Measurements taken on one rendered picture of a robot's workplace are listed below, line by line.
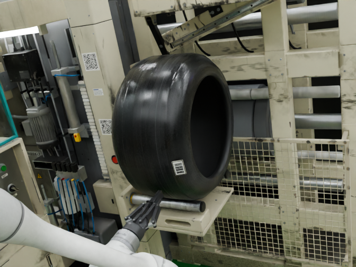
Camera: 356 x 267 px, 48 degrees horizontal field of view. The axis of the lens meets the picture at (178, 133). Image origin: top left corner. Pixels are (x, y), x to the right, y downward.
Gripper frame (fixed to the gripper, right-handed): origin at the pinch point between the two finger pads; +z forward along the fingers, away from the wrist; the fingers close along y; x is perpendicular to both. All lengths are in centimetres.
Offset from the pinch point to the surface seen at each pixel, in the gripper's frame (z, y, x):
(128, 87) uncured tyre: 16.5, 9.4, -38.4
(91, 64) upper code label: 28, 33, -44
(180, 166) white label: 3.9, -11.6, -12.9
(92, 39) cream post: 29, 29, -54
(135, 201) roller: 12.2, 21.2, 13.6
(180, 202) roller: 13.3, -0.8, 12.2
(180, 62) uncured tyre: 29, -7, -42
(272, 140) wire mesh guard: 61, -27, 11
